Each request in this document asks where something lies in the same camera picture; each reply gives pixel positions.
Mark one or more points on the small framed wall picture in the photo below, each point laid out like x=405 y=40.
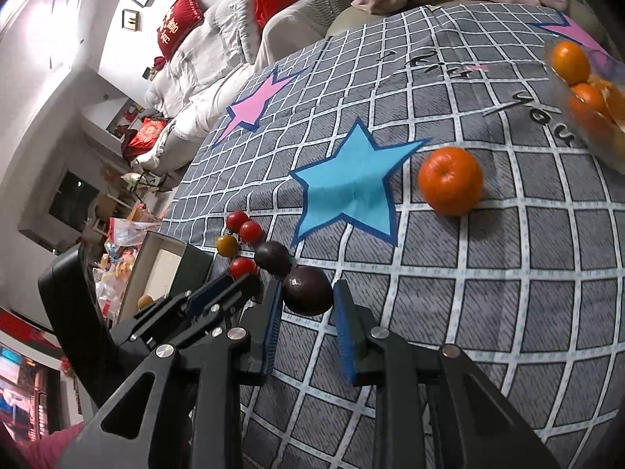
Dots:
x=131 y=20

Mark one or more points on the yellow cherry tomato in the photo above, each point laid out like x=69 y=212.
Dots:
x=227 y=245
x=145 y=301

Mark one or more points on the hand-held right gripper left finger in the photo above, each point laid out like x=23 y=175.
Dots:
x=272 y=332

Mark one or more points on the beige green sofa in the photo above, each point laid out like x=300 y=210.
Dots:
x=351 y=17

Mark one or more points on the pile of snack packets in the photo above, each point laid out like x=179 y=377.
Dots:
x=122 y=254

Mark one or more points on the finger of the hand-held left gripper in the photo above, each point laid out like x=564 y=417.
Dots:
x=234 y=298
x=207 y=293

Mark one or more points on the dark passion fruit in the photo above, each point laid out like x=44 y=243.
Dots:
x=307 y=290
x=273 y=258

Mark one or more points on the orange mandarin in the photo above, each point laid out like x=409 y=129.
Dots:
x=614 y=102
x=588 y=100
x=569 y=61
x=450 y=180

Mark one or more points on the person's left forearm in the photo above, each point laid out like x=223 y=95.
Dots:
x=49 y=449

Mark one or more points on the red cherry tomato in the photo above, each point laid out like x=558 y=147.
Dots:
x=242 y=267
x=250 y=231
x=238 y=220

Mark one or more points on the white tray with dark rim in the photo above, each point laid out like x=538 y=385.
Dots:
x=161 y=268

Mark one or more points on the television screen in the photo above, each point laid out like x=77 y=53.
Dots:
x=24 y=395

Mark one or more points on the grey checkered star blanket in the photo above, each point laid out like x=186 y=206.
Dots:
x=488 y=303

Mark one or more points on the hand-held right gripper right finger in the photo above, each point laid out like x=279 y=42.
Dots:
x=344 y=337

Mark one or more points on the white quilt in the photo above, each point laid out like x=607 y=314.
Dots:
x=215 y=73

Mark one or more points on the clear plastic fruit container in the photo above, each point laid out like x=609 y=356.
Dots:
x=605 y=151

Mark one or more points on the red pillow with gold print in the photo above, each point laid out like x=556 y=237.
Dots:
x=178 y=22

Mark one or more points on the plain red pillow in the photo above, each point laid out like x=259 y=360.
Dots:
x=273 y=0

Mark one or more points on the red patterned cushion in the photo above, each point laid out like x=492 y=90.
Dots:
x=146 y=137

